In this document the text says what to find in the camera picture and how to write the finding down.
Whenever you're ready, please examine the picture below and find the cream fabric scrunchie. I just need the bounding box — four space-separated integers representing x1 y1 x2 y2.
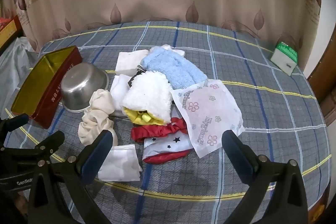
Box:
78 89 118 146

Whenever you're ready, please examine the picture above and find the white cloth front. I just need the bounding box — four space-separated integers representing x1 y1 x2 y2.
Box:
98 144 142 182

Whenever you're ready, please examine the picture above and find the floral hygiene tissue packet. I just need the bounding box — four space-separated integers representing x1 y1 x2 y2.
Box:
171 79 245 158

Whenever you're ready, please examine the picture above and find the red white star cloth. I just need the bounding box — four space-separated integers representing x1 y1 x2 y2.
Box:
131 117 193 164

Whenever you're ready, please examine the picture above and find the white fluffy cloth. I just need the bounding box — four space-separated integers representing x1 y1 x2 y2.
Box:
121 71 173 113

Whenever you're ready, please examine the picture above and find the light blue fluffy cloth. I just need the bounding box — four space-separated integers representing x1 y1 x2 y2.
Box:
140 47 207 89

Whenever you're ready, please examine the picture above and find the white yellow towel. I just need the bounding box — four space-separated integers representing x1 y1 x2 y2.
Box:
110 75 131 111

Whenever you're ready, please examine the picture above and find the red gold tin box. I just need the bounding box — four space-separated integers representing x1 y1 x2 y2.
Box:
11 46 83 129

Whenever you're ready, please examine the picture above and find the stainless steel bowl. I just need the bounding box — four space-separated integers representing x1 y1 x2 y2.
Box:
60 63 109 113

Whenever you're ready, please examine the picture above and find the red yellow cardboard box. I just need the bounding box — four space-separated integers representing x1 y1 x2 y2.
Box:
0 15 22 50

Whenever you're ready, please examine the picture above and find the yellow fabric item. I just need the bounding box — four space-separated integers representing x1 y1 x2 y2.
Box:
123 107 170 126

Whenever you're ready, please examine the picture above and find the green white small box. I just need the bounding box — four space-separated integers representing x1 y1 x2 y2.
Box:
270 42 298 76

